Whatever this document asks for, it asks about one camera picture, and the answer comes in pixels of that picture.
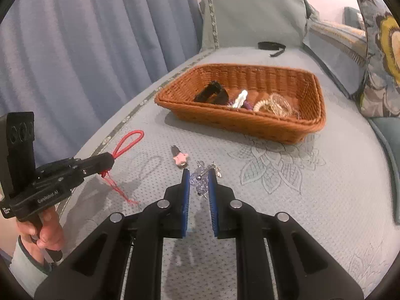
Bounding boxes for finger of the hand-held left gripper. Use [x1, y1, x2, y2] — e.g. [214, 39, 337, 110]
[71, 162, 115, 179]
[70, 152, 115, 167]

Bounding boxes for large floral cushion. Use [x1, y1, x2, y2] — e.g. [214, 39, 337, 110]
[348, 0, 400, 118]

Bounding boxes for clear crystal keychain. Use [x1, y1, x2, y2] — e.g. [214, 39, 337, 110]
[192, 160, 223, 199]

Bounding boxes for cream spiral hair tie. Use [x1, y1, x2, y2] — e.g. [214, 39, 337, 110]
[253, 98, 273, 113]

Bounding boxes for pink star hair clip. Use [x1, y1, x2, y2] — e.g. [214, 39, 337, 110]
[170, 144, 190, 168]

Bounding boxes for black hair claw clip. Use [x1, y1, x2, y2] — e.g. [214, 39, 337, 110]
[193, 81, 229, 106]

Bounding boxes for pale hair clip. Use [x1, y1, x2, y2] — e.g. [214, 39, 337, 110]
[232, 89, 249, 110]

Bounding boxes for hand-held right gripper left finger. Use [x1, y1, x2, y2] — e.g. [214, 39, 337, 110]
[34, 168, 191, 300]

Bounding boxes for blue curtain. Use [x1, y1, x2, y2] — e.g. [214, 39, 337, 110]
[0, 0, 201, 194]

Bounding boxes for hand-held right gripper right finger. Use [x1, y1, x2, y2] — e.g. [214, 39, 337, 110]
[208, 168, 365, 300]

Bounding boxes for black strap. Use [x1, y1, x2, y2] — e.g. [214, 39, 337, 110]
[257, 41, 288, 58]

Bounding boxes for gold bead bracelet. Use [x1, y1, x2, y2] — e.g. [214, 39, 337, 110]
[265, 93, 298, 117]

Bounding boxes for striped teal cushion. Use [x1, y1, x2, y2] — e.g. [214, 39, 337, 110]
[302, 19, 371, 98]

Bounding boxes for plain teal cushion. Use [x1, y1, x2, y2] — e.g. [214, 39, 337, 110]
[368, 116, 400, 226]

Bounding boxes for person's left hand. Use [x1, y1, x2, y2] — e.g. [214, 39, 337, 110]
[16, 207, 66, 254]

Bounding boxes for purple spiral hair tie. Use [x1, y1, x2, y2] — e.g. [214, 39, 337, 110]
[229, 99, 254, 112]

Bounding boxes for person's left forearm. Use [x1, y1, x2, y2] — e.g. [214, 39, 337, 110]
[9, 236, 53, 298]

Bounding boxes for red cord strap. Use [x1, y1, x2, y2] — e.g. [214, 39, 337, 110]
[102, 129, 145, 206]

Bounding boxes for brown wicker basket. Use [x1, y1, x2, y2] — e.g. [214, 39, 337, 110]
[154, 63, 326, 145]

